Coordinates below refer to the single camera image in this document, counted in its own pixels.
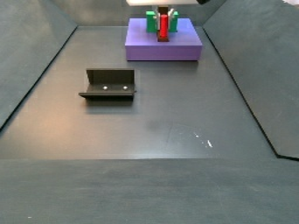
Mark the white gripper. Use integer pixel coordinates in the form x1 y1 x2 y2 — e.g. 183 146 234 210
126 0 201 31

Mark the green block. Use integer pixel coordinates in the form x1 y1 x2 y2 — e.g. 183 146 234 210
168 11 179 32
146 10 156 32

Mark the black angled bracket stand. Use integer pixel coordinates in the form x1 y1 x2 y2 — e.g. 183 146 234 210
79 68 136 99

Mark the red peg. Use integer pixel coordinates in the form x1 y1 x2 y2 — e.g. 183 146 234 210
159 14 168 39

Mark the brown upright block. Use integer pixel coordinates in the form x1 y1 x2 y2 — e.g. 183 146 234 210
158 6 168 42

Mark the purple board base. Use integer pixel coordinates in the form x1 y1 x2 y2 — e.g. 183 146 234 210
126 18 203 61

